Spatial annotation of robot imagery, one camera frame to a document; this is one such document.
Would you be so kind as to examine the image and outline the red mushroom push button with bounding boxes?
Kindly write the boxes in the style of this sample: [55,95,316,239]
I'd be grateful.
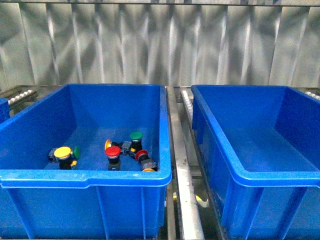
[105,146,121,171]

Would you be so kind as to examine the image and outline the yellow mushroom push button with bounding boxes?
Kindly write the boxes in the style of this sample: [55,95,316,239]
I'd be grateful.
[53,146,77,170]

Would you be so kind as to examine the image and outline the blue bin with buttons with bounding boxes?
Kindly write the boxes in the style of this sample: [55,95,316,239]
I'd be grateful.
[0,84,172,239]

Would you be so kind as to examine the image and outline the green upright push button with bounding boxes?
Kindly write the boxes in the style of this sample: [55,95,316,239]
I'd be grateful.
[129,131,143,152]

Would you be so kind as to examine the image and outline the white roller track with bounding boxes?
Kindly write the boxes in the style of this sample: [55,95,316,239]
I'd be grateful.
[181,90,193,122]

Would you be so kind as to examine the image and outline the red button lying sideways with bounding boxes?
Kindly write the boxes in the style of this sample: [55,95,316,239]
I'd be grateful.
[135,149,158,172]

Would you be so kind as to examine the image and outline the orange button lying sideways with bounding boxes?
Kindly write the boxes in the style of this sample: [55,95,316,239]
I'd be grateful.
[104,139,132,155]

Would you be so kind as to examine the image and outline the yellow button at bin edge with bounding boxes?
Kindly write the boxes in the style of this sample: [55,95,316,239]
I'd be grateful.
[142,168,156,172]

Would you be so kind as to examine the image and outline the green button lying sideways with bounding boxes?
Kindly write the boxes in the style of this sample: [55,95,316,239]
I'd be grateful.
[48,145,82,163]

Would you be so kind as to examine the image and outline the empty blue middle bin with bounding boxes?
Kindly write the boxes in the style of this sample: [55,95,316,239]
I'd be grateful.
[191,85,320,240]

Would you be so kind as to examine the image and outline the left roller track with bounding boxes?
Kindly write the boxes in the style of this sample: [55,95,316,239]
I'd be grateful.
[8,89,38,107]

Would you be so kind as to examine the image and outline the far left blue bin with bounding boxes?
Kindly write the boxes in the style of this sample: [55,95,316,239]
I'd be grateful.
[0,98,10,124]

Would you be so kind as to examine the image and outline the metal centre rail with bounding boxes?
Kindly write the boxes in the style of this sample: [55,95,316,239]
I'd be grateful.
[166,86,204,240]

